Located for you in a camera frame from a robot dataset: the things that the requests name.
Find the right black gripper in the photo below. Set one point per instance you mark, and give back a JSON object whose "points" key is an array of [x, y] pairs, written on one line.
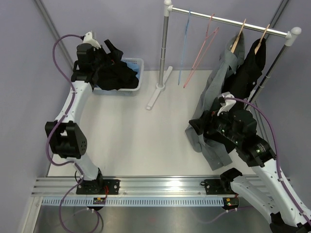
{"points": [[199, 124]]}

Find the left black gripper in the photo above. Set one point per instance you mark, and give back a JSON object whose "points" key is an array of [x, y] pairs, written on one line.
{"points": [[110, 59]]}

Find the black shirt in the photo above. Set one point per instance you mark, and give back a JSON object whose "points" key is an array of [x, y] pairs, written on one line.
{"points": [[245, 79], [116, 76]]}

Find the light blue shirt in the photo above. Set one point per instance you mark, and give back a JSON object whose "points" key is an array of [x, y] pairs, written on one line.
{"points": [[134, 66]]}

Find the blue wire hanger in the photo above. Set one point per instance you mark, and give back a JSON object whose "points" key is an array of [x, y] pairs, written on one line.
{"points": [[184, 48]]}

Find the pink wire hanger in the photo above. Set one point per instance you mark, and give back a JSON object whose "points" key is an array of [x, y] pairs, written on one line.
{"points": [[209, 38]]}

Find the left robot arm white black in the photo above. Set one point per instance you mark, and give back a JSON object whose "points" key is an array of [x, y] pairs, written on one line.
{"points": [[66, 143]]}

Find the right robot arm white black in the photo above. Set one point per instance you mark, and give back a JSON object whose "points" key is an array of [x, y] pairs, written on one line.
{"points": [[282, 208]]}

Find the grey shirt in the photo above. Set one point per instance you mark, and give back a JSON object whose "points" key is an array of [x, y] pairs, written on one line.
{"points": [[214, 152]]}

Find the black shirt on wooden hanger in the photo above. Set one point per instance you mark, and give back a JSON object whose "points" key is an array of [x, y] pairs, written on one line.
{"points": [[245, 79]]}

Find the wooden hanger with grey shirt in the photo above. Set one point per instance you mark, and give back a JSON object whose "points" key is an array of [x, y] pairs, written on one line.
{"points": [[234, 45]]}

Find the wooden hanger with black shirt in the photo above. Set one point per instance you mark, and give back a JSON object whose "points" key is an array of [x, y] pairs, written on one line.
{"points": [[261, 38]]}

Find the white plastic basket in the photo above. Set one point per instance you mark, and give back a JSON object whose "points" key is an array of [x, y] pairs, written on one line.
{"points": [[124, 91]]}

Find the metal clothes rack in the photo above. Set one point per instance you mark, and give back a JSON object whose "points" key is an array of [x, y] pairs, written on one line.
{"points": [[289, 36]]}

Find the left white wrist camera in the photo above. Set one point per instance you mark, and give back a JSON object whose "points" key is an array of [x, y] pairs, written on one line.
{"points": [[89, 39]]}

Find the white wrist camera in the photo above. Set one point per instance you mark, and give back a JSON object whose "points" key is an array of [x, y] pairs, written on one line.
{"points": [[89, 39], [226, 102]]}

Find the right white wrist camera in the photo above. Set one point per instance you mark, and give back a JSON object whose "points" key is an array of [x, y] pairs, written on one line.
{"points": [[226, 102]]}

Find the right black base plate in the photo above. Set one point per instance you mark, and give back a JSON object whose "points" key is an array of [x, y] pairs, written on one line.
{"points": [[216, 187]]}

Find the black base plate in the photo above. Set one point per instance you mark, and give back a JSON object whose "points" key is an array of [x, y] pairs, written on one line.
{"points": [[216, 187], [111, 186]]}

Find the white slotted cable duct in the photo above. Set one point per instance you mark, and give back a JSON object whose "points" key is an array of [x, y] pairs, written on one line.
{"points": [[135, 201]]}

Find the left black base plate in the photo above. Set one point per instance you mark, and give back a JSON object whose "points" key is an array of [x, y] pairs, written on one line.
{"points": [[111, 186]]}

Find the aluminium mounting rail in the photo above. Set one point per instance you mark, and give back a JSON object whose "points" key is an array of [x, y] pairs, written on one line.
{"points": [[135, 186]]}

